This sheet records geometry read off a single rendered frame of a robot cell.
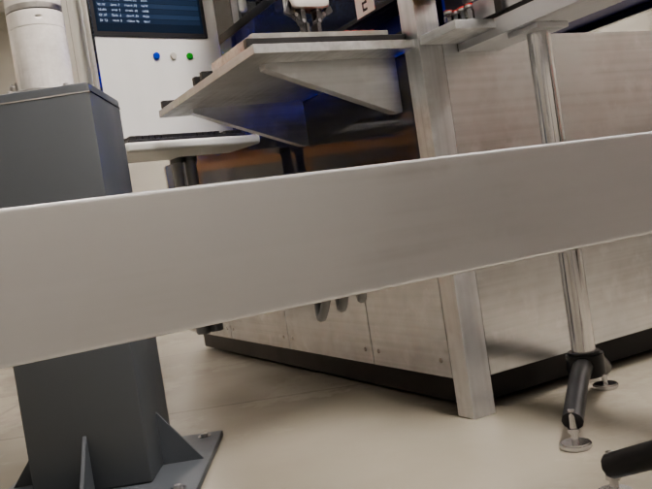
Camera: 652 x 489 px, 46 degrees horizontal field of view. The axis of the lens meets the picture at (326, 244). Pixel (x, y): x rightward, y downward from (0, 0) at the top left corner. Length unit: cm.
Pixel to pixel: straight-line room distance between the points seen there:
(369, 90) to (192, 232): 122
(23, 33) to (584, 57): 135
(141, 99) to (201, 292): 194
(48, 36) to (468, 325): 112
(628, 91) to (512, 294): 67
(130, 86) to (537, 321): 144
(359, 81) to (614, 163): 97
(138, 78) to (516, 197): 189
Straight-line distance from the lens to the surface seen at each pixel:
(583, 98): 212
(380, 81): 186
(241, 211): 68
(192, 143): 236
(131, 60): 260
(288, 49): 166
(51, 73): 180
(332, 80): 179
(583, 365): 171
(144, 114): 257
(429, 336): 191
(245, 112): 224
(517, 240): 84
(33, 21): 183
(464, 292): 181
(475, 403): 185
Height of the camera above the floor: 50
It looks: 2 degrees down
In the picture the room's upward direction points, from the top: 9 degrees counter-clockwise
